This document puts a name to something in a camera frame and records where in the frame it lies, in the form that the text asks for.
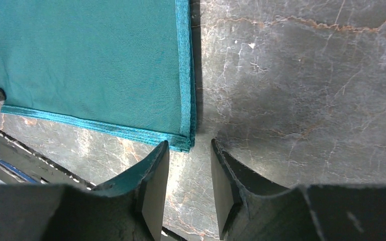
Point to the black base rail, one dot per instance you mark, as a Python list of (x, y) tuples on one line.
[(20, 165)]

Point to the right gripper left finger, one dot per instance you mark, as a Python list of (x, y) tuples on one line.
[(127, 207)]

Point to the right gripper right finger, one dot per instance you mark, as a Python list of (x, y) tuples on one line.
[(251, 207)]

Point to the teal cloth napkin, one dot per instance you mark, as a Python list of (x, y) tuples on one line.
[(123, 68)]

